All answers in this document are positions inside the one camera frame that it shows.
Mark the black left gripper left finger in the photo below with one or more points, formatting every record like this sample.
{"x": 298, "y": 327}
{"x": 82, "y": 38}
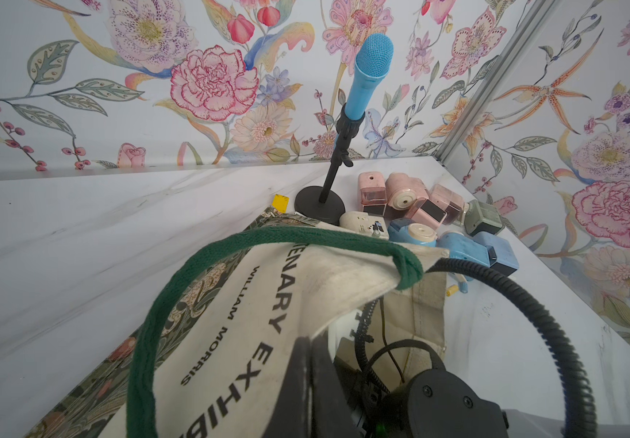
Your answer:
{"x": 291, "y": 417}

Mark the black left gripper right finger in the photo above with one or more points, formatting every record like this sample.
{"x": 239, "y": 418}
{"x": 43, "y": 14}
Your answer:
{"x": 331, "y": 416}

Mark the cream canvas tote bag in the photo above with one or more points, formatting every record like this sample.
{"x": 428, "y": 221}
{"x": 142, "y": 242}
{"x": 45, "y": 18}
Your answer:
{"x": 211, "y": 357}

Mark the cream panda pencil sharpener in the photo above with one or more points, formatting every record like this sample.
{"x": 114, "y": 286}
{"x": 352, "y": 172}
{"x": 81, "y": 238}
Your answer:
{"x": 365, "y": 224}

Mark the pink pencil sharpener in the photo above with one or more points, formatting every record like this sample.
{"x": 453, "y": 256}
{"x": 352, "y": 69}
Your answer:
{"x": 426, "y": 212}
{"x": 450, "y": 202}
{"x": 403, "y": 191}
{"x": 372, "y": 193}

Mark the dark blue pencil sharpener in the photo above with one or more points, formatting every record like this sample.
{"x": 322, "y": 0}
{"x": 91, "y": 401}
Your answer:
{"x": 500, "y": 253}

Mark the dark green pencil sharpener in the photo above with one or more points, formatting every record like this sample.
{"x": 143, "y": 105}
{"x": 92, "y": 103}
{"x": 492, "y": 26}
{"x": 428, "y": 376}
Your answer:
{"x": 482, "y": 217}

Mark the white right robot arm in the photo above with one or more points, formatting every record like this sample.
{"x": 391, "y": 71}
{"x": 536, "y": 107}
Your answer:
{"x": 485, "y": 341}

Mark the black microphone stand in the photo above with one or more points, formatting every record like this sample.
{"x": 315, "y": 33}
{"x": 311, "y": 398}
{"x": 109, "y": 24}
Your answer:
{"x": 321, "y": 202}

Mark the yellow wooden block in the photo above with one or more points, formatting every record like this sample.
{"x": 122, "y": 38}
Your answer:
{"x": 280, "y": 203}

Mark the blue microphone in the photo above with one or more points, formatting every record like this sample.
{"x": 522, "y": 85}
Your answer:
{"x": 372, "y": 64}

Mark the aluminium corner post right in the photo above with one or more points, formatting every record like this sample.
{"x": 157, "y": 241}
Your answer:
{"x": 529, "y": 27}

